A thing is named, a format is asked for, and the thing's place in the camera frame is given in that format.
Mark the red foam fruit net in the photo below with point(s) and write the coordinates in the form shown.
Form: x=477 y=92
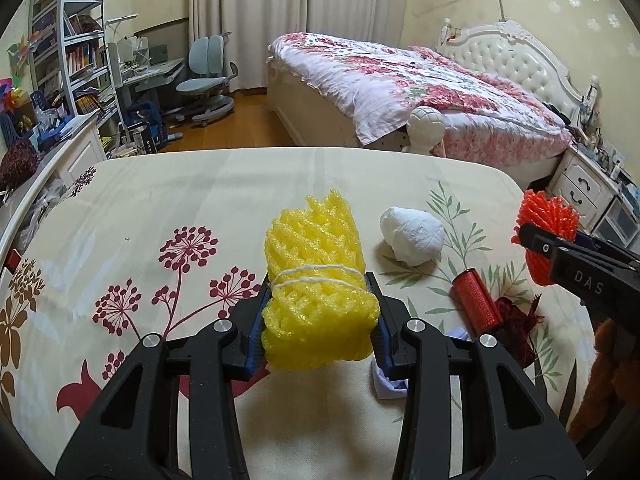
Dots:
x=550 y=215

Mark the white two-drawer nightstand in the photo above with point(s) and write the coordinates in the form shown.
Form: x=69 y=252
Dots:
x=580 y=185

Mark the white desk lamp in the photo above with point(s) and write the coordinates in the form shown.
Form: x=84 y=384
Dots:
x=120 y=22

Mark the yellow foam fruit net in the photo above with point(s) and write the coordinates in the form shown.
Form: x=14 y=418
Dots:
x=320 y=280

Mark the grey blue desk chair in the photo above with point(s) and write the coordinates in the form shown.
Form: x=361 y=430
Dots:
x=207 y=75

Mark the white bed with tufted headboard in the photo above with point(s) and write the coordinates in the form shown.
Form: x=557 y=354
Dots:
x=520 y=60

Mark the white paper ball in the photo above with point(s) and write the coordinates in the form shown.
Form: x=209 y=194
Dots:
x=412 y=235

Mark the dark red tinsel bundle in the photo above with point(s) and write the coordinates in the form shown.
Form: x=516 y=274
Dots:
x=515 y=325

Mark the red shiny cylinder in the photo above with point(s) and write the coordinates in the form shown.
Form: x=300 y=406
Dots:
x=475 y=302

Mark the pink floral quilt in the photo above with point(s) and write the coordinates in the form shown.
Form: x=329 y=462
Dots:
x=380 y=75

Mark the clear plastic drawer unit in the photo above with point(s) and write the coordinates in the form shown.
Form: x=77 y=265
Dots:
x=620 y=220

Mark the white bookshelf with books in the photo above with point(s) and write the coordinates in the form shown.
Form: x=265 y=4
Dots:
x=80 y=50

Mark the dark red fluffy duster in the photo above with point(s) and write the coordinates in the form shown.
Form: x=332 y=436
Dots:
x=20 y=165

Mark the purple paper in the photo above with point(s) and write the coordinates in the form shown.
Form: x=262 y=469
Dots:
x=387 y=389

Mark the dark blue bag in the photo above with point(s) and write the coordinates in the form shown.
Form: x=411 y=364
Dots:
x=147 y=127

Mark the colourful pinwheel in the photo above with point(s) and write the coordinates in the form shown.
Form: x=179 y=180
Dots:
x=22 y=55

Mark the grey study desk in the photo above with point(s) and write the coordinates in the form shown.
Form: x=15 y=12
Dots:
x=155 y=72

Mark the pile of nightstand clutter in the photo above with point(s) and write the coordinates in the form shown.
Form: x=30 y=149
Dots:
x=600 y=152

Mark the white cabinet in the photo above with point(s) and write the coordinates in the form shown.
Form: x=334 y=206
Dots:
x=75 y=155

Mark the floral cream tablecloth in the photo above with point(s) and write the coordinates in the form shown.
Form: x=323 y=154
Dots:
x=200 y=200

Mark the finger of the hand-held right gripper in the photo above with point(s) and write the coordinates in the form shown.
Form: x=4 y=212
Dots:
x=587 y=241
x=537 y=245

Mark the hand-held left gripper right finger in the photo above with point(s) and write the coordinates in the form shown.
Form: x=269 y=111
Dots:
x=382 y=355

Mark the beige curtains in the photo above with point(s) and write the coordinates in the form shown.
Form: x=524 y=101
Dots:
x=300 y=20

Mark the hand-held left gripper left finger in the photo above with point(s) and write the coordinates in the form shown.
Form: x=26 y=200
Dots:
x=252 y=355

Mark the blue plastic basket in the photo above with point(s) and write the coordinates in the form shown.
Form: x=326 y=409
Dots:
x=47 y=107

